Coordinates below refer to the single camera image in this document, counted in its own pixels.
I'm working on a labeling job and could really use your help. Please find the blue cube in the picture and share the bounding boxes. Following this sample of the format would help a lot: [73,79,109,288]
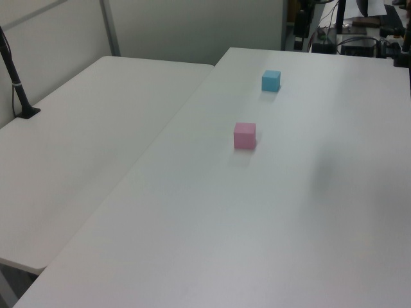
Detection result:
[261,69,283,93]

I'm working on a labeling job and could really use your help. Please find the pink cube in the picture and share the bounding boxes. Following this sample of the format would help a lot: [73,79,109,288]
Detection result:
[233,122,257,150]

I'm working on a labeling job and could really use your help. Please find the white side table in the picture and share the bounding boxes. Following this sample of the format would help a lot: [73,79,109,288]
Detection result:
[0,55,215,276]

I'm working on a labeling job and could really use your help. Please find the black upright device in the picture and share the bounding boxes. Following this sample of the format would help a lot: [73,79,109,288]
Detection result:
[293,9,311,51]

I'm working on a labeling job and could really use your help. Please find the black equipment box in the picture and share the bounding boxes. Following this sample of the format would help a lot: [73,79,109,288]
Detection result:
[340,37,377,58]

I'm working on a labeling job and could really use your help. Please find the black vertical background pole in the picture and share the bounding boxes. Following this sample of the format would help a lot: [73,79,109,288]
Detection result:
[335,0,347,35]

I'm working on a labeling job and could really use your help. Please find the white paper sheet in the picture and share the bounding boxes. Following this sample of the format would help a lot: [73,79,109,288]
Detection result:
[355,0,389,17]

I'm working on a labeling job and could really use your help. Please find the grey partition post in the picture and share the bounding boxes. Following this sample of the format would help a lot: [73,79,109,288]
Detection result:
[99,0,121,58]

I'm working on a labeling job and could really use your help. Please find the black camera pole with base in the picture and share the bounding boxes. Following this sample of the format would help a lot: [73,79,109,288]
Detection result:
[0,25,42,120]

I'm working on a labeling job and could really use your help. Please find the thin black pole cable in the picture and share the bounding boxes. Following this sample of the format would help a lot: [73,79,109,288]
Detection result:
[11,83,25,118]

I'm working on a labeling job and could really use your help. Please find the black corner camera stand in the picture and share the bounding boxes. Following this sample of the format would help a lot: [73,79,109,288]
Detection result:
[392,19,411,69]

